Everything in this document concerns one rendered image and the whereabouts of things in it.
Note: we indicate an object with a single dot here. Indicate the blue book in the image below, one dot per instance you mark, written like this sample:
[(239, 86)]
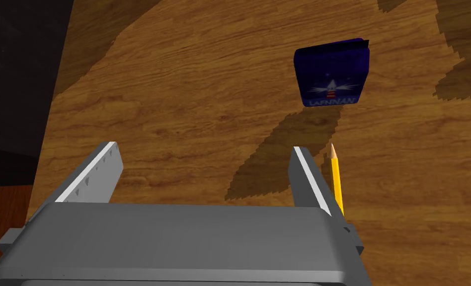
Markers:
[(331, 73)]

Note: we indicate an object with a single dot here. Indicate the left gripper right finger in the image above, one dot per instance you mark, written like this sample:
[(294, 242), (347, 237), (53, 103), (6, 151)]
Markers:
[(307, 182)]

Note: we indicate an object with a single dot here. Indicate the wooden table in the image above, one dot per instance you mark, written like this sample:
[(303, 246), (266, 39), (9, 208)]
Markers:
[(203, 99)]

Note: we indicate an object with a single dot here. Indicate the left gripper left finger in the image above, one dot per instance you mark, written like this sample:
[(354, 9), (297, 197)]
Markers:
[(96, 176)]

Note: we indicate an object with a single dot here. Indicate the yellow pencil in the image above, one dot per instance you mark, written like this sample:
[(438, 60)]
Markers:
[(335, 178)]

